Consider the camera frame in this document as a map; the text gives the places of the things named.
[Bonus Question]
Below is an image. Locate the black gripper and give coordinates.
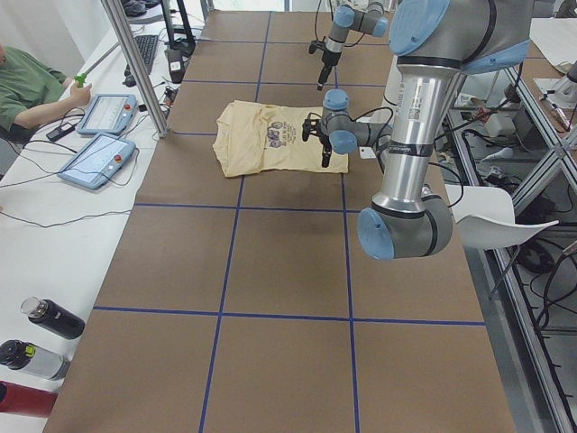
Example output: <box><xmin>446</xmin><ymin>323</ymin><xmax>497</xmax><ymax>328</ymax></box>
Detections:
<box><xmin>316</xmin><ymin>50</ymin><xmax>341</xmax><ymax>90</ymax></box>
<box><xmin>317</xmin><ymin>132</ymin><xmax>333</xmax><ymax>168</ymax></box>

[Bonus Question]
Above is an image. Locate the cream long-sleeve graphic t-shirt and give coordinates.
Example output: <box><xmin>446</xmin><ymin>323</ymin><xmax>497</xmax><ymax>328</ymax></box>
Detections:
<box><xmin>213</xmin><ymin>100</ymin><xmax>348</xmax><ymax>178</ymax></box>

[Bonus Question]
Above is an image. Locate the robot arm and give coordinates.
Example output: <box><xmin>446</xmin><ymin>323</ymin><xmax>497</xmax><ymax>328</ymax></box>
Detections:
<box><xmin>308</xmin><ymin>0</ymin><xmax>399</xmax><ymax>91</ymax></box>
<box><xmin>315</xmin><ymin>1</ymin><xmax>534</xmax><ymax>260</ymax></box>

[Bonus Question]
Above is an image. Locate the person's hand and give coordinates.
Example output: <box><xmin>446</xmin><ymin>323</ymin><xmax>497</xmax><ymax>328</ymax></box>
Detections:
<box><xmin>68</xmin><ymin>81</ymin><xmax>92</xmax><ymax>107</ymax></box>

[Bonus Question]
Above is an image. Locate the white plastic chair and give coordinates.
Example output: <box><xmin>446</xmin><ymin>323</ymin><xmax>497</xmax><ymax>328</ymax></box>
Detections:
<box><xmin>445</xmin><ymin>184</ymin><xmax>559</xmax><ymax>250</ymax></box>

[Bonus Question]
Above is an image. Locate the black keyboard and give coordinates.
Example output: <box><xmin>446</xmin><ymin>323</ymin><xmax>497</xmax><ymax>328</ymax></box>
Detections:
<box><xmin>134</xmin><ymin>34</ymin><xmax>159</xmax><ymax>74</ymax></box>

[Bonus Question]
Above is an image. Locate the far blue teach pendant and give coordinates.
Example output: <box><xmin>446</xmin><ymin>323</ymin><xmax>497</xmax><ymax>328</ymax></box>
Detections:
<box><xmin>76</xmin><ymin>94</ymin><xmax>138</xmax><ymax>136</ymax></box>

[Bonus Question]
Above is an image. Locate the blue teach pendant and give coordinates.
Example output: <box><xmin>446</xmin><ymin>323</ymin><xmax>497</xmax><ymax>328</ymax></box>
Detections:
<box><xmin>57</xmin><ymin>133</ymin><xmax>136</xmax><ymax>190</ymax></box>
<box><xmin>76</xmin><ymin>94</ymin><xmax>138</xmax><ymax>136</ymax></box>

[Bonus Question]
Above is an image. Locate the near blue teach pendant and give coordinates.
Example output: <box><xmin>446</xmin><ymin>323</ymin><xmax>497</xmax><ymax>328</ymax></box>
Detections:
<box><xmin>57</xmin><ymin>133</ymin><xmax>136</xmax><ymax>190</ymax></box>

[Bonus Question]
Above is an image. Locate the green handheld tool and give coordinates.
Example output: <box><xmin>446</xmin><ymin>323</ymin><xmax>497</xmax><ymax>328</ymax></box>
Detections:
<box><xmin>74</xmin><ymin>73</ymin><xmax>87</xmax><ymax>88</ymax></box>

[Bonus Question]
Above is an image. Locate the person in green shirt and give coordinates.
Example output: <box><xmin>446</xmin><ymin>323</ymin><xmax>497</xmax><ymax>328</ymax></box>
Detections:
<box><xmin>1</xmin><ymin>46</ymin><xmax>83</xmax><ymax>144</ymax></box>

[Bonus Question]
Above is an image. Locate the black bottle clear cap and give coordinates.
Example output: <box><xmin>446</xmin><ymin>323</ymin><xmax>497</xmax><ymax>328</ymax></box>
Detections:
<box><xmin>21</xmin><ymin>297</ymin><xmax>85</xmax><ymax>340</ymax></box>

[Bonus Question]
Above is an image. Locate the silver bottle green-black cap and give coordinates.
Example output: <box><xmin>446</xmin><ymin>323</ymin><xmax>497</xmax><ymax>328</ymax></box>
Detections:
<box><xmin>1</xmin><ymin>340</ymin><xmax>70</xmax><ymax>381</ymax></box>

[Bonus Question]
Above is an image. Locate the red metal bottle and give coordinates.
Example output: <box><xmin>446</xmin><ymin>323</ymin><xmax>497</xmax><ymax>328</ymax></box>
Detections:
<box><xmin>1</xmin><ymin>381</ymin><xmax>58</xmax><ymax>418</ymax></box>

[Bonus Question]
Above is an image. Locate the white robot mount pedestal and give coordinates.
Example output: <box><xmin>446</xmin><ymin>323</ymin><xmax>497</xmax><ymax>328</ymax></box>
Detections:
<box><xmin>361</xmin><ymin>65</ymin><xmax>431</xmax><ymax>164</ymax></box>

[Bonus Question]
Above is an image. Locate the aluminium frame post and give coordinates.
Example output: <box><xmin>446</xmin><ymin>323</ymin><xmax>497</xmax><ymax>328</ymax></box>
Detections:
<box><xmin>101</xmin><ymin>0</ymin><xmax>169</xmax><ymax>138</ymax></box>

